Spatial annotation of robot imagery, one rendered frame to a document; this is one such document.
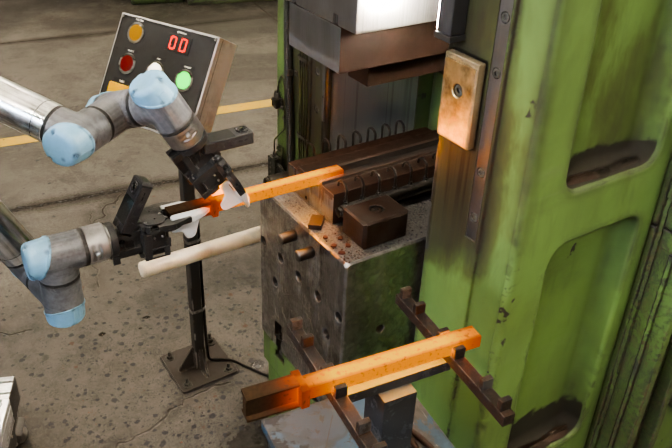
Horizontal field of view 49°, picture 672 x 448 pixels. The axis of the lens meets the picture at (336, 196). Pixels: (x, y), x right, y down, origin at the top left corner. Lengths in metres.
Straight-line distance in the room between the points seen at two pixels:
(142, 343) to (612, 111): 1.84
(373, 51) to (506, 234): 0.45
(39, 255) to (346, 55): 0.69
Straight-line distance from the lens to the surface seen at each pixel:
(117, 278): 3.10
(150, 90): 1.38
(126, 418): 2.53
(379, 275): 1.62
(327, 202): 1.66
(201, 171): 1.49
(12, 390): 2.39
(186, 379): 2.56
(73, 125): 1.36
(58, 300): 1.52
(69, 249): 1.47
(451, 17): 1.37
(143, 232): 1.51
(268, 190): 1.61
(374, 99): 1.94
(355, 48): 1.51
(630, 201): 1.65
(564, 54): 1.29
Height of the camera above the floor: 1.81
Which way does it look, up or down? 30 degrees down
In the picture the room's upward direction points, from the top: 3 degrees clockwise
